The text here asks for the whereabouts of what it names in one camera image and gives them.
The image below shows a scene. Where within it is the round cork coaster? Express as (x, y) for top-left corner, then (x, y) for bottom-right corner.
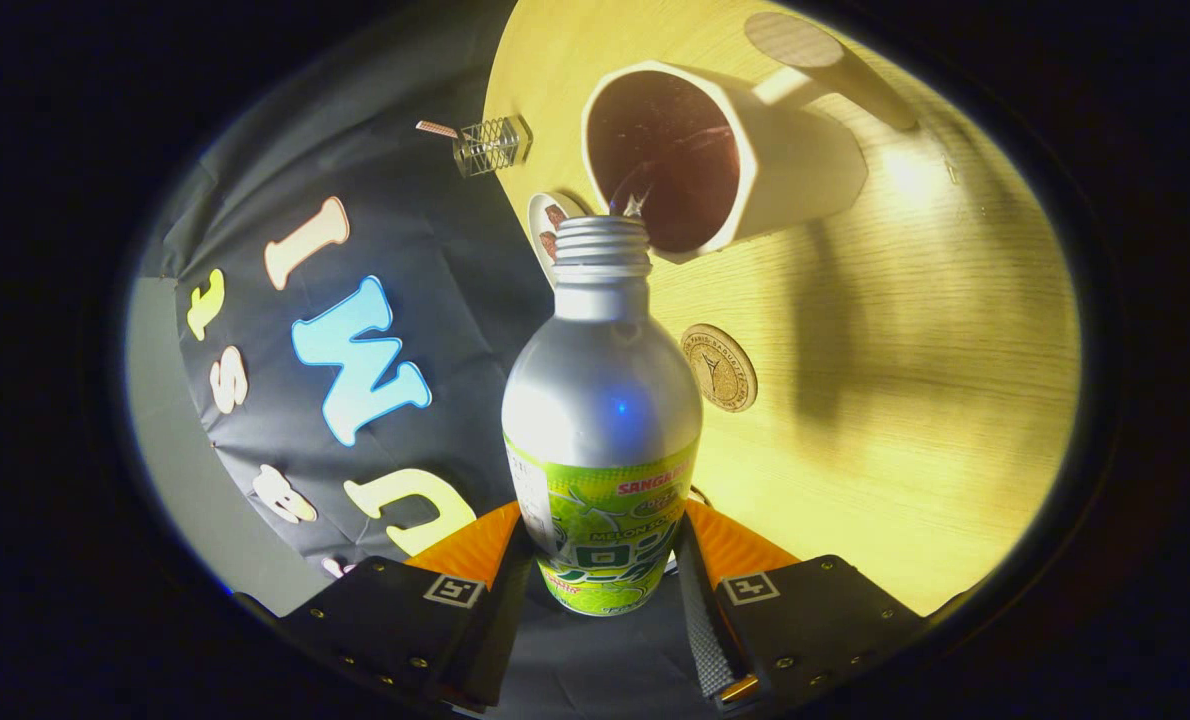
(680, 323), (759, 413)

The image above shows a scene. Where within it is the metal wire holder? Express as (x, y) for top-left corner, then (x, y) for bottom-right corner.
(452, 115), (534, 179)

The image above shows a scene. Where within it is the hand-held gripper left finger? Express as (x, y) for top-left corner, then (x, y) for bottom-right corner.
(280, 500), (534, 713)

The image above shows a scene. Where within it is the silver bottle with green label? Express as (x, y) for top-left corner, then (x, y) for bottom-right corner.
(501, 215), (704, 617)

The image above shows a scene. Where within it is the white round plate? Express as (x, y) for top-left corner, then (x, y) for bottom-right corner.
(527, 191), (588, 263)

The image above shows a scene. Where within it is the cream cup with wooden handle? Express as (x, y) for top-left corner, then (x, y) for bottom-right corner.
(581, 10), (921, 266)

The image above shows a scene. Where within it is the wooden table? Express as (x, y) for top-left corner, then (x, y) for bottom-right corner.
(483, 0), (1081, 616)

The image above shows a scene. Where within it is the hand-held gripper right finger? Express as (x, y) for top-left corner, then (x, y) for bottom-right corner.
(673, 500), (930, 713)

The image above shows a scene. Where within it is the black backdrop cloth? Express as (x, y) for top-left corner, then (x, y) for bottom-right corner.
(140, 0), (716, 720)

